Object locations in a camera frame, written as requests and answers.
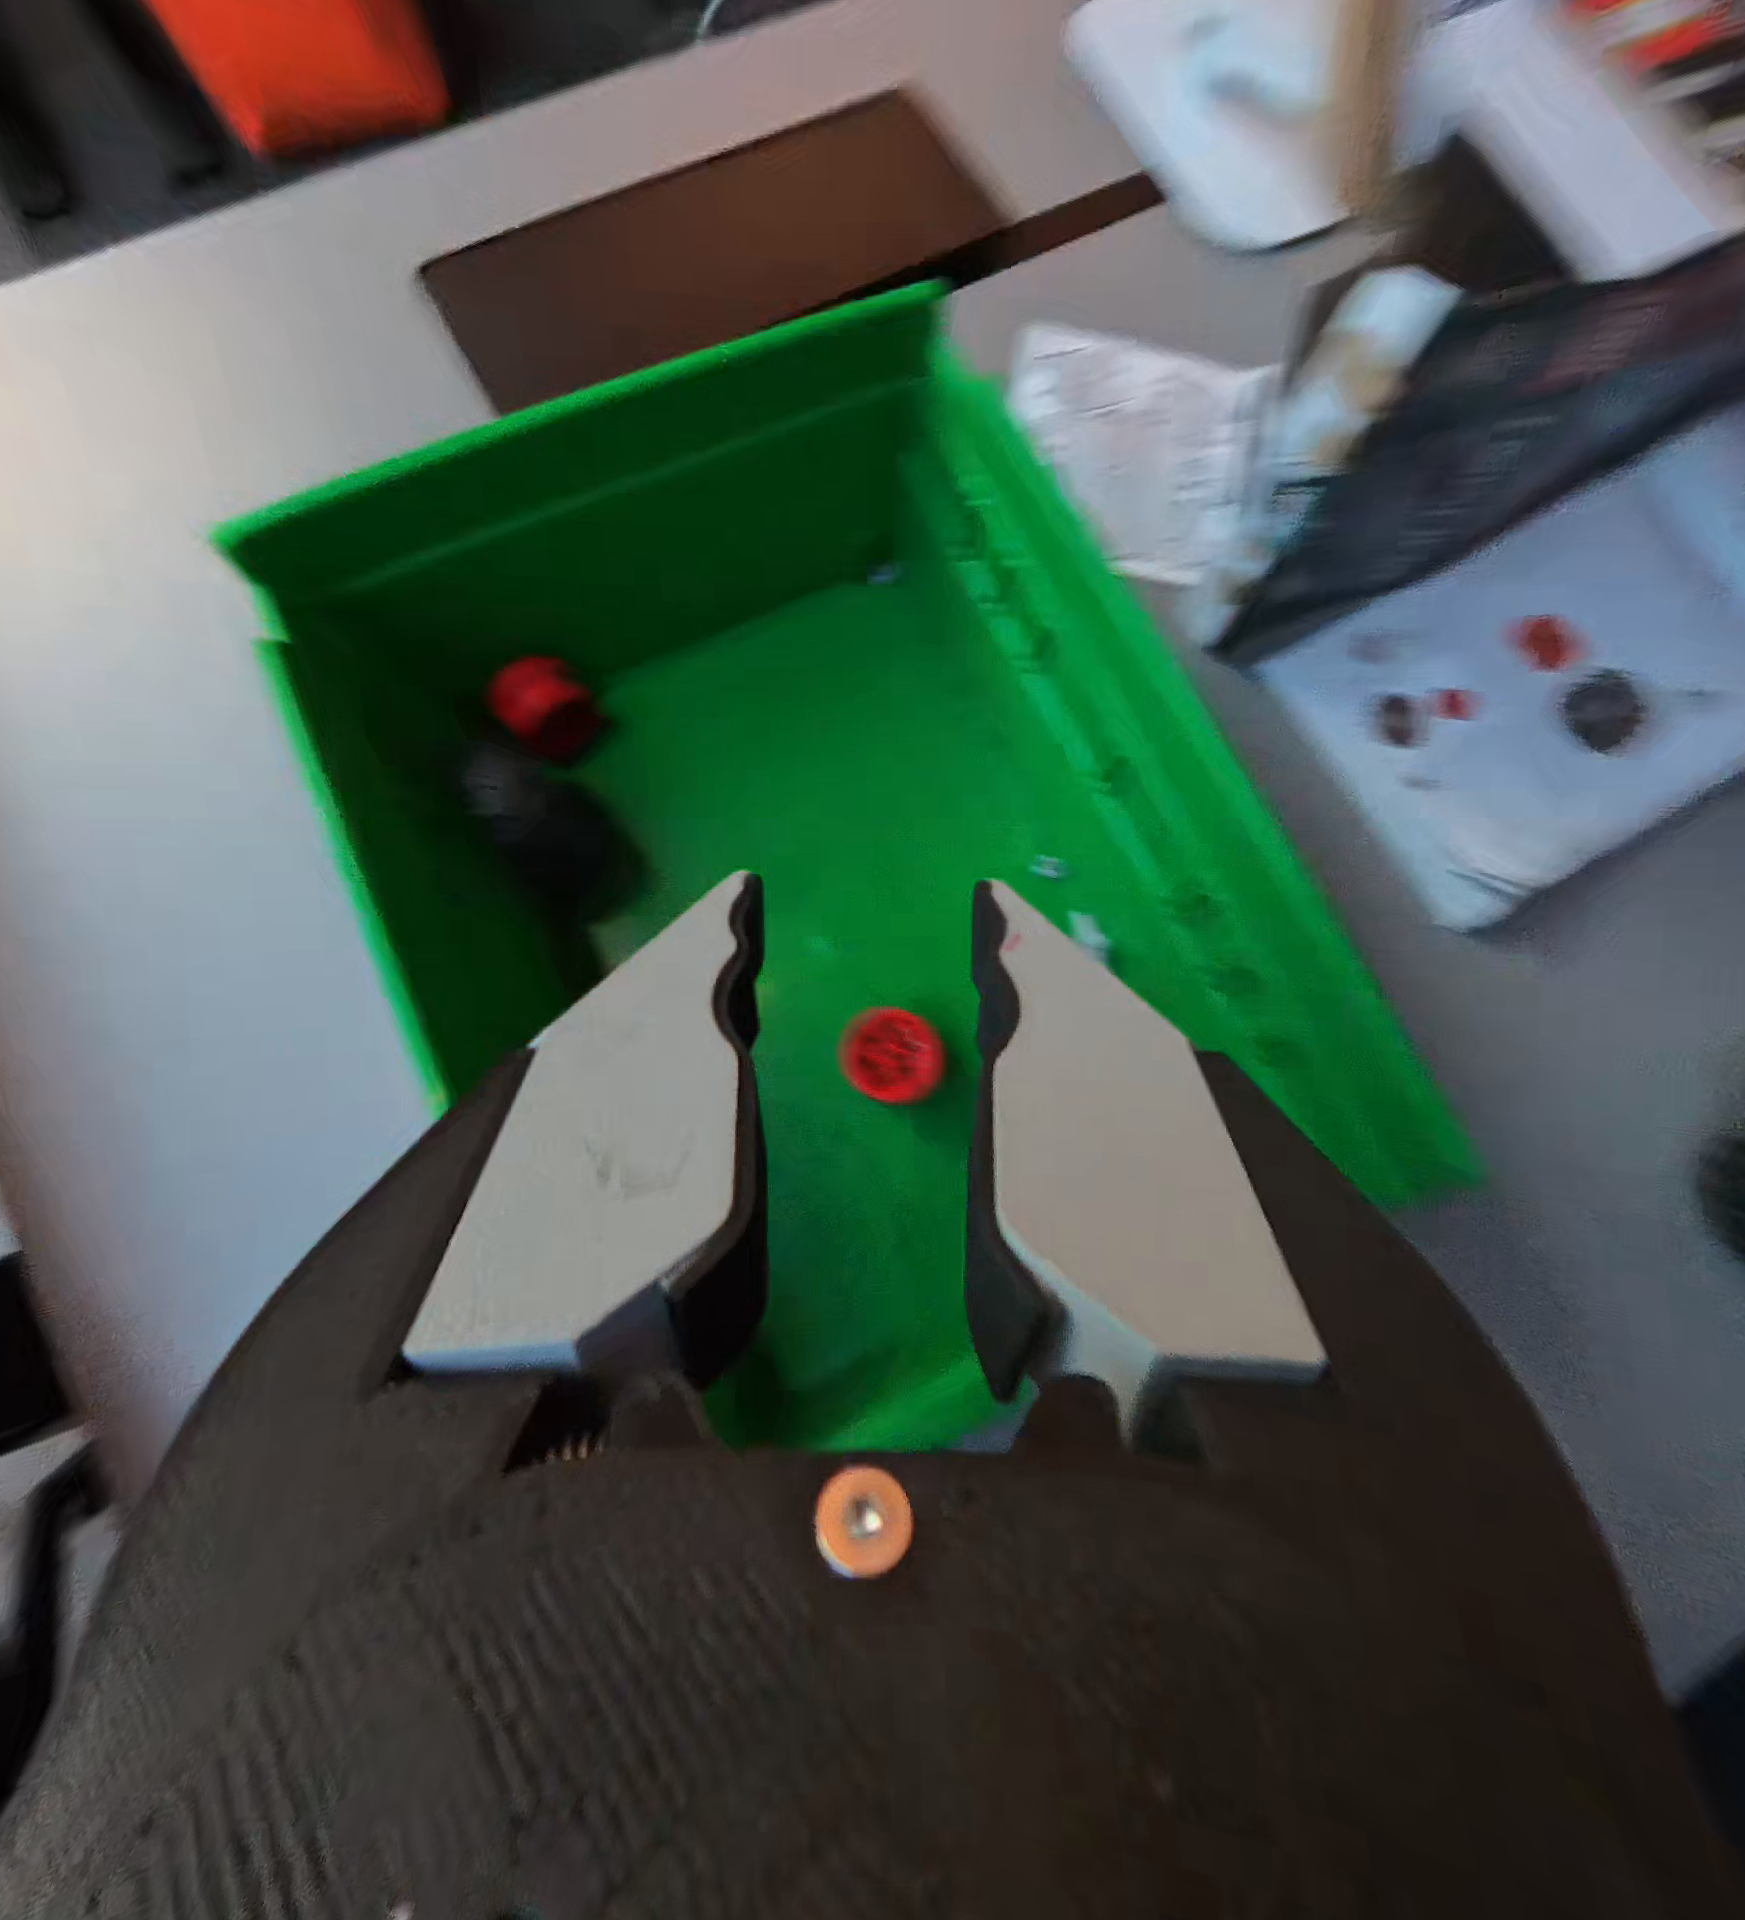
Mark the green plastic bin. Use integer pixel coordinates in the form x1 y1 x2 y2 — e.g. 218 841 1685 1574
208 278 1484 1460

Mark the wooden stick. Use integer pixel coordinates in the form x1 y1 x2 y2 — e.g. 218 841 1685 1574
1328 0 1405 211

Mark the orange cushion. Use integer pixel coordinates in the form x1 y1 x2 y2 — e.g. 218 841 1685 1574
137 0 455 160

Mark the lego instruction booklet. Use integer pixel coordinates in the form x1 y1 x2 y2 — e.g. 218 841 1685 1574
1255 434 1745 935

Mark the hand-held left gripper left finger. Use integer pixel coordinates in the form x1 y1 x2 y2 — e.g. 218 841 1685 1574
403 870 769 1389

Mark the brown mat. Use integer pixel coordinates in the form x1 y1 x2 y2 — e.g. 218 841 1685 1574
418 86 1165 417

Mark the white tray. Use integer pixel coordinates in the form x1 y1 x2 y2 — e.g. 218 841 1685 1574
1064 0 1421 253

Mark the clear plastic bag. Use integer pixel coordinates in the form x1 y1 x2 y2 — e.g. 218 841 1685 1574
1003 322 1287 590

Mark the black lego tire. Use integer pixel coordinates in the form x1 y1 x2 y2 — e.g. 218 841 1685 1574
455 748 649 921

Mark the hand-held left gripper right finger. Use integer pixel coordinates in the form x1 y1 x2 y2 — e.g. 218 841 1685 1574
967 878 1333 1445

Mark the black lego box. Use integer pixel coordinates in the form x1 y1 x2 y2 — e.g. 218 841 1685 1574
1208 225 1745 665

